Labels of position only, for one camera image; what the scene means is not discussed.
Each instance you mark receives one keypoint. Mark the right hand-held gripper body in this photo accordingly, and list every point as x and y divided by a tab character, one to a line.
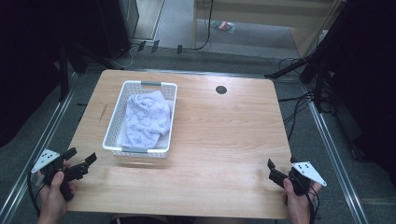
301	178

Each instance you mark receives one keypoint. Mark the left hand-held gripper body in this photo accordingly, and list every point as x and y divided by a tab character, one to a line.
72	173

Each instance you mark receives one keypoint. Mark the white perforated plastic basket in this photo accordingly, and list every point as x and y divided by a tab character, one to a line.
118	130

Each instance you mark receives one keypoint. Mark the white patterned cloth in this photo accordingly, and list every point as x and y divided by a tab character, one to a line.
146	119

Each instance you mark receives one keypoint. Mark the person's right hand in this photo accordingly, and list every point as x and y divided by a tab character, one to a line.
296	205

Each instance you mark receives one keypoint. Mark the person's left hand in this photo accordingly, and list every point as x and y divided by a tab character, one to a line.
53	199

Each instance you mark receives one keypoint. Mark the black round table grommet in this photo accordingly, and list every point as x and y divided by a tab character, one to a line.
221	90

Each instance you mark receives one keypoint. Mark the black metal stand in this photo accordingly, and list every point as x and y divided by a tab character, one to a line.
317	62

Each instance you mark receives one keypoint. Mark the black plug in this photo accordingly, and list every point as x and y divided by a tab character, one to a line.
155	46
179	48
141	46

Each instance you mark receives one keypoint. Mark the black cabinet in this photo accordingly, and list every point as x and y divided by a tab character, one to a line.
116	25

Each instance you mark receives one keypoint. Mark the colourful packet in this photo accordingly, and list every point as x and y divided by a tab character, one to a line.
223	26

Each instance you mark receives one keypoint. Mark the metal floor rail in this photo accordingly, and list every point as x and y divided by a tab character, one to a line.
336	158
34	149

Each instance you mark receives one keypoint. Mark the black upright post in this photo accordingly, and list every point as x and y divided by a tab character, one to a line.
63	74

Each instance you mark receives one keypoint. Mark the light wooden shelf frame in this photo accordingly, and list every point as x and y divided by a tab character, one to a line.
249	14

